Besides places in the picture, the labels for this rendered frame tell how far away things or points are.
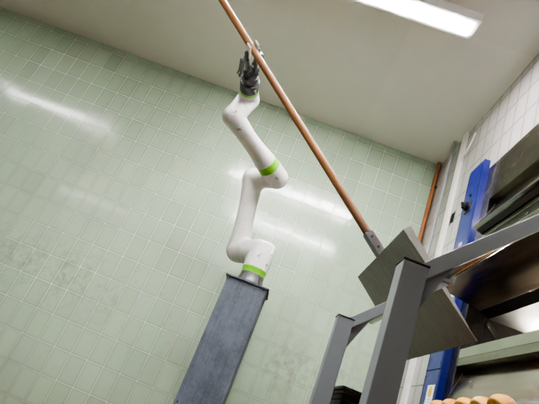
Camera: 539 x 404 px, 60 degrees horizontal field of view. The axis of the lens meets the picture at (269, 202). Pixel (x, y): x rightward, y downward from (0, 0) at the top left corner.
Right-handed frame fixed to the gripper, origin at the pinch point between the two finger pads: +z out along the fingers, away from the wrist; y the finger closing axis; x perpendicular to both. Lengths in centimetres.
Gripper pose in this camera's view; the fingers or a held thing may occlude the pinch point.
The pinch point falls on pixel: (253, 49)
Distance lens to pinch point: 207.2
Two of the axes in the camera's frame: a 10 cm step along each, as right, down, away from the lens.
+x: -4.6, -8.3, 3.1
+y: -8.8, 3.9, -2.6
